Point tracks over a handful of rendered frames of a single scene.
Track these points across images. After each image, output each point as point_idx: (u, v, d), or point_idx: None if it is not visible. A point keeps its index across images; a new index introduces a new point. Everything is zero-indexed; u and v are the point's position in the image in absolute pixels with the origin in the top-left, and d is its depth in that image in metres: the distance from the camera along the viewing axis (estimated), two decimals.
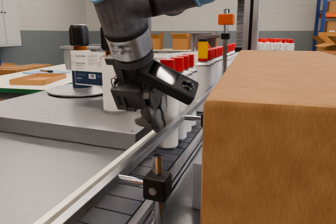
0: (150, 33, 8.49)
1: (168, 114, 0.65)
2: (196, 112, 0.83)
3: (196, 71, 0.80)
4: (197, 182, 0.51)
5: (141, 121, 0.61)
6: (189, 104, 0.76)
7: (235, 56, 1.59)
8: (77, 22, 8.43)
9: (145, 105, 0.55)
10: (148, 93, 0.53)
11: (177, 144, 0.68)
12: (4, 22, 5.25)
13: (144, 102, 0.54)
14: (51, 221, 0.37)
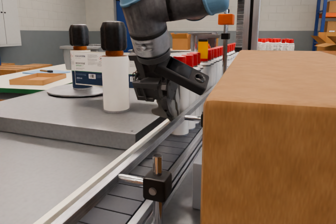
0: None
1: (181, 105, 0.73)
2: (202, 106, 0.90)
3: (202, 68, 0.87)
4: (197, 182, 0.51)
5: (158, 110, 0.69)
6: (198, 97, 0.83)
7: (235, 56, 1.59)
8: (77, 22, 8.43)
9: (163, 95, 0.63)
10: (166, 85, 0.61)
11: (188, 132, 0.76)
12: (4, 22, 5.25)
13: (161, 93, 0.63)
14: (51, 221, 0.37)
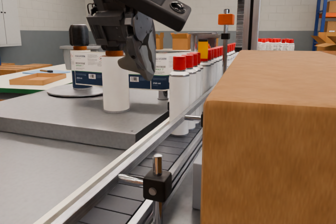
0: None
1: (180, 105, 0.73)
2: (202, 106, 0.90)
3: (202, 68, 0.87)
4: (197, 182, 0.51)
5: (125, 61, 0.52)
6: (198, 97, 0.83)
7: (235, 56, 1.59)
8: (77, 22, 8.43)
9: (128, 35, 0.46)
10: (131, 18, 0.45)
11: (188, 132, 0.76)
12: (4, 22, 5.25)
13: (126, 30, 0.46)
14: (51, 221, 0.37)
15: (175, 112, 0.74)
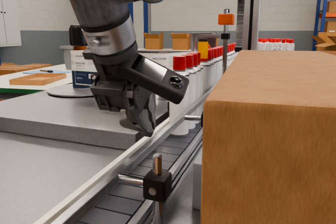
0: (150, 33, 8.49)
1: (180, 105, 0.73)
2: (202, 106, 0.90)
3: (202, 68, 0.87)
4: (197, 182, 0.51)
5: (127, 122, 0.55)
6: (198, 97, 0.83)
7: (235, 56, 1.59)
8: (77, 22, 8.43)
9: (129, 104, 0.49)
10: (132, 91, 0.47)
11: (188, 132, 0.76)
12: (4, 22, 5.25)
13: (127, 101, 0.48)
14: (51, 221, 0.37)
15: (175, 112, 0.74)
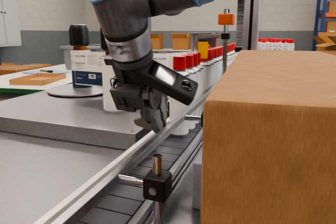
0: (150, 33, 8.49)
1: (180, 105, 0.73)
2: (202, 106, 0.90)
3: (202, 68, 0.87)
4: (197, 182, 0.51)
5: (141, 121, 0.61)
6: (198, 97, 0.83)
7: (235, 56, 1.59)
8: (77, 22, 8.43)
9: (145, 105, 0.55)
10: (148, 93, 0.53)
11: (188, 132, 0.76)
12: (4, 22, 5.25)
13: (143, 102, 0.54)
14: (51, 221, 0.37)
15: (175, 112, 0.74)
